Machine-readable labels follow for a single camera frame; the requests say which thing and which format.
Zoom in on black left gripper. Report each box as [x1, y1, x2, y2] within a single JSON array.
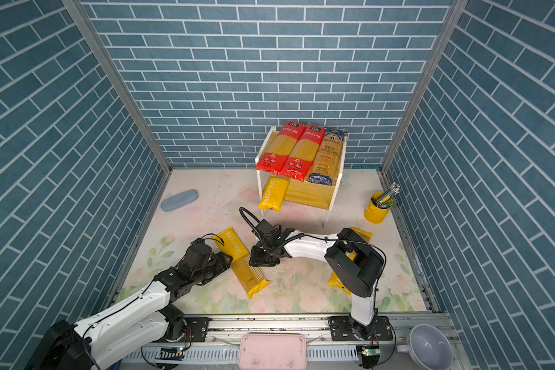
[[192, 250, 236, 287]]

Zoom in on yellow pasta bag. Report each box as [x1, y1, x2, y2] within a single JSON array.
[[214, 227, 269, 299]]

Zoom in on yellow Pastatime bag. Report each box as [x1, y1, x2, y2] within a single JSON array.
[[328, 227, 373, 295], [257, 177, 289, 212]]

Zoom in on red spaghetti bag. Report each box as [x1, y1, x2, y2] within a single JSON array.
[[255, 121, 306, 175], [278, 125, 326, 181]]

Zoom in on blue MoliPasta spaghetti bag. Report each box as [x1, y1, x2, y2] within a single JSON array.
[[308, 128, 346, 186]]

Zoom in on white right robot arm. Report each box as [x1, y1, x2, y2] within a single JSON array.
[[249, 220, 386, 340]]

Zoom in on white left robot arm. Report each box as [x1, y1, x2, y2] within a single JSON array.
[[26, 234, 232, 369]]

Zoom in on wooden two-tier shelf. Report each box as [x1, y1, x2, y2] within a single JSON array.
[[255, 126, 348, 222]]

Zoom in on blue glasses case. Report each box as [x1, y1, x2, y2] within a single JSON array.
[[160, 189, 199, 212]]

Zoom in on pink tray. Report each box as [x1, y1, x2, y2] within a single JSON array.
[[238, 333, 307, 370]]

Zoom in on yellow pen cup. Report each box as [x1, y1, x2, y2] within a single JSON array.
[[364, 192, 394, 224]]

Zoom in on pens in cup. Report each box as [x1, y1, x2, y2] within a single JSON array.
[[372, 183, 401, 208]]

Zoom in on lavender mug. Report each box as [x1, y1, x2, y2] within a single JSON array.
[[396, 324, 454, 370]]

